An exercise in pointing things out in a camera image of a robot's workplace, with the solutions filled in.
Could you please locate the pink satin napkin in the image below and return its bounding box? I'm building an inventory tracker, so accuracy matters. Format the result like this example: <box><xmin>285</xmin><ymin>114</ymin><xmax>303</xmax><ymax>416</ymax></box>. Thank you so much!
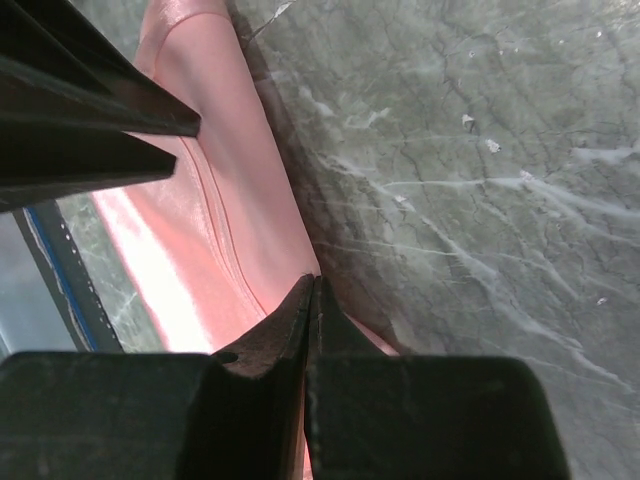
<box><xmin>92</xmin><ymin>0</ymin><xmax>401</xmax><ymax>480</ymax></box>

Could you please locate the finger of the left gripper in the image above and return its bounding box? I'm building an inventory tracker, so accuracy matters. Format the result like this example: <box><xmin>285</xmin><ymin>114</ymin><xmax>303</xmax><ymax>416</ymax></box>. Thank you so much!
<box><xmin>1</xmin><ymin>1</ymin><xmax>200</xmax><ymax>137</ymax></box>
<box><xmin>0</xmin><ymin>54</ymin><xmax>179</xmax><ymax>214</ymax></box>

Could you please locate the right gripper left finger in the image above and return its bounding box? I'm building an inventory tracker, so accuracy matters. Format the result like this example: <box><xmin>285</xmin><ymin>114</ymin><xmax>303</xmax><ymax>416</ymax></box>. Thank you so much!
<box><xmin>1</xmin><ymin>275</ymin><xmax>314</xmax><ymax>479</ymax></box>

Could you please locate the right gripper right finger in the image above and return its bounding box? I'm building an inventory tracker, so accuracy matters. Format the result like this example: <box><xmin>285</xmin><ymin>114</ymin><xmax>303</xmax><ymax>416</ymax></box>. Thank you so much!
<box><xmin>305</xmin><ymin>278</ymin><xmax>570</xmax><ymax>479</ymax></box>

